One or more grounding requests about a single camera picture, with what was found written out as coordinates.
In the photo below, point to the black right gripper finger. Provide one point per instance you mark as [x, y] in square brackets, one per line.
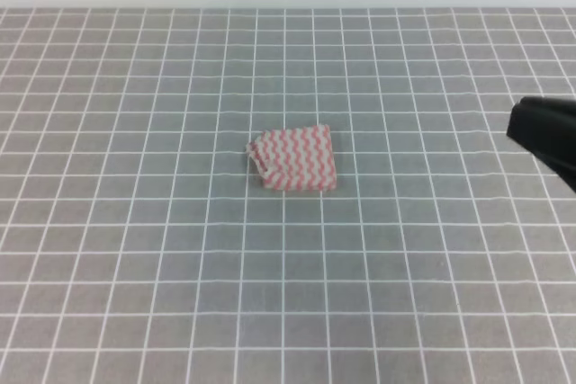
[552, 144]
[534, 109]

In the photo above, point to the grey grid-patterned tablecloth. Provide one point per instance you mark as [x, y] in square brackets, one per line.
[139, 245]

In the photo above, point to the pink white wavy-striped towel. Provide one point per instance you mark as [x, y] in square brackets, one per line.
[299, 159]

